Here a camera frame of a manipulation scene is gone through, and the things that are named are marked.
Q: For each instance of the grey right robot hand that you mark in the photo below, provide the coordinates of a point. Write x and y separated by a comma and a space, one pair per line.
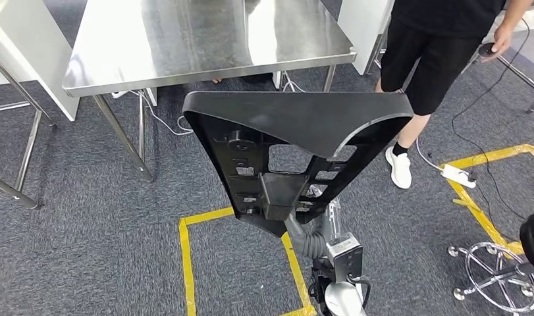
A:
332, 218

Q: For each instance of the black plastic car part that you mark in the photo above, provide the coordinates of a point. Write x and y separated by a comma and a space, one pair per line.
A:
293, 117

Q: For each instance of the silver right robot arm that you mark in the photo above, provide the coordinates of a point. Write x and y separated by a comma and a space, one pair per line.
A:
308, 244

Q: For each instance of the stainless steel workbench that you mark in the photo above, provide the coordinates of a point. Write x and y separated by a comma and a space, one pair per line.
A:
205, 39

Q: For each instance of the black backpack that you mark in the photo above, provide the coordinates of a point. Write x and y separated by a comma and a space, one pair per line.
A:
256, 79

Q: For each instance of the white panel desk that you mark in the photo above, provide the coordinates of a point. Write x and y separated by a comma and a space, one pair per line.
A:
362, 26

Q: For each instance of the black handheld controller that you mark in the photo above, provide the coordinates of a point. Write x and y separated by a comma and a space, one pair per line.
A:
485, 50

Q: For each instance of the white desk with steel legs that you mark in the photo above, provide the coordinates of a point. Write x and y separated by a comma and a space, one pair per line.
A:
31, 52

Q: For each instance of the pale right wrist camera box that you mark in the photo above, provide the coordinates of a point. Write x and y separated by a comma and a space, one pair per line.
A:
343, 251

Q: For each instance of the steel frame table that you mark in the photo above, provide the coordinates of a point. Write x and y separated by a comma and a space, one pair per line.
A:
522, 75

